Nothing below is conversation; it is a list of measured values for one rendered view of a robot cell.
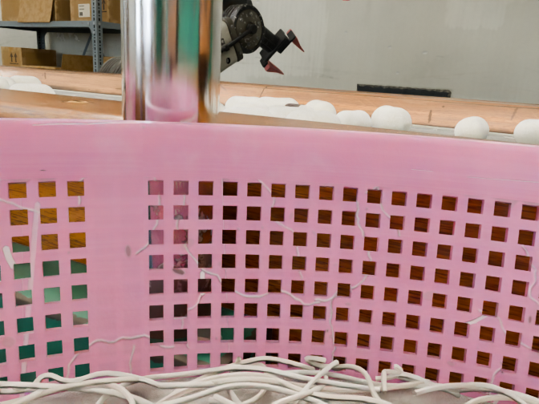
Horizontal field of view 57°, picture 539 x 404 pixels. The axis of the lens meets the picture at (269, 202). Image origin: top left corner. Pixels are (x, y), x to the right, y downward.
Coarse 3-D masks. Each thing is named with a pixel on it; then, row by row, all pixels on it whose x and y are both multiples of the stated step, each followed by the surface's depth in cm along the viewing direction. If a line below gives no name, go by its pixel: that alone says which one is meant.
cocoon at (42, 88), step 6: (18, 84) 39; (24, 84) 39; (30, 84) 39; (36, 84) 40; (42, 84) 40; (18, 90) 39; (24, 90) 39; (30, 90) 39; (36, 90) 39; (42, 90) 40; (48, 90) 40
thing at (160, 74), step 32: (128, 0) 10; (160, 0) 10; (192, 0) 10; (128, 32) 11; (160, 32) 10; (192, 32) 11; (128, 64) 11; (160, 64) 11; (192, 64) 11; (128, 96) 11; (160, 96) 11; (192, 96) 11; (160, 192) 11; (160, 256) 12; (160, 288) 12; (32, 320) 14; (0, 352) 15; (32, 352) 15
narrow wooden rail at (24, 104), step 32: (0, 96) 20; (32, 96) 21; (64, 96) 22; (320, 128) 15; (352, 128) 15; (384, 128) 16; (224, 192) 14; (256, 192) 13; (320, 192) 12; (352, 192) 12; (352, 224) 12; (416, 224) 11; (448, 224) 11; (224, 256) 14; (256, 256) 13; (448, 256) 11; (224, 288) 14; (256, 288) 14; (320, 288) 13; (512, 288) 11; (384, 320) 12; (416, 320) 12; (480, 352) 11; (512, 384) 11
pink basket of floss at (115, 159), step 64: (0, 128) 8; (64, 128) 9; (128, 128) 9; (192, 128) 9; (256, 128) 10; (0, 192) 8; (64, 192) 9; (128, 192) 9; (192, 192) 9; (384, 192) 10; (448, 192) 9; (512, 192) 9; (0, 256) 8; (64, 256) 9; (128, 256) 9; (192, 256) 9; (320, 256) 10; (384, 256) 9; (512, 256) 9; (0, 320) 8; (64, 320) 9; (128, 320) 9; (192, 320) 9; (256, 320) 9; (320, 320) 9; (448, 320) 9; (512, 320) 9
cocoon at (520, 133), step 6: (528, 120) 34; (534, 120) 34; (522, 126) 34; (528, 126) 34; (534, 126) 34; (516, 132) 35; (522, 132) 34; (528, 132) 34; (534, 132) 34; (516, 138) 35; (522, 138) 34; (528, 138) 34; (534, 138) 34
